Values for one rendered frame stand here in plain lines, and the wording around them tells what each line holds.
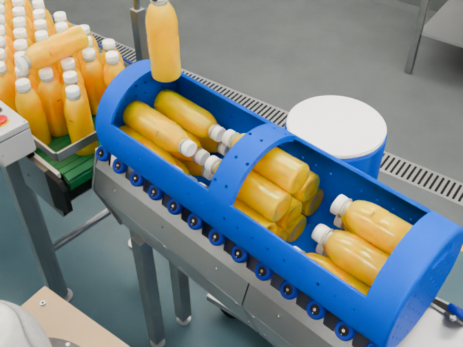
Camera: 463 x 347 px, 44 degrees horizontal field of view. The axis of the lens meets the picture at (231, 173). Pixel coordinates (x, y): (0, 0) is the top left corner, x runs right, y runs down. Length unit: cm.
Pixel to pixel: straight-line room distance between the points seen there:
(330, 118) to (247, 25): 266
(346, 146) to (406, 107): 203
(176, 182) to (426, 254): 57
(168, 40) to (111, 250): 150
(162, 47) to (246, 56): 256
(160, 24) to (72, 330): 68
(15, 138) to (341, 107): 90
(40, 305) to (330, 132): 86
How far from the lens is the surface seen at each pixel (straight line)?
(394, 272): 107
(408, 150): 325
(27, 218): 189
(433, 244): 109
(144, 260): 190
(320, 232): 118
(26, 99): 172
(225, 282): 144
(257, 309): 140
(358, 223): 116
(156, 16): 132
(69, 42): 176
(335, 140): 157
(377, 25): 437
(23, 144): 162
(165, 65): 137
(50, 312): 127
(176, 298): 226
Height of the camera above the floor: 202
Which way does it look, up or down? 43 degrees down
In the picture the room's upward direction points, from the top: straight up
